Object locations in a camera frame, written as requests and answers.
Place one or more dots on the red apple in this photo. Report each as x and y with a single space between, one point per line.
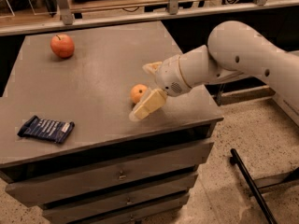
62 45

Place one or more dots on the orange fruit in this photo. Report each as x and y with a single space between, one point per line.
137 92

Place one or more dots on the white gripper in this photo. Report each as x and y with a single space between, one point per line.
168 76

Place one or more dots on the blue snack packet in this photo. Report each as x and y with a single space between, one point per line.
50 130

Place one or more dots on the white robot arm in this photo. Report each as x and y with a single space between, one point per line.
233 51

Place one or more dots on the black metal bar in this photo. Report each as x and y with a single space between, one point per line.
236 160

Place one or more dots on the grey drawer cabinet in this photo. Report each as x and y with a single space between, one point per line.
109 170

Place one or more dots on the grey metal railing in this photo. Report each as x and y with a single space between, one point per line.
49 16

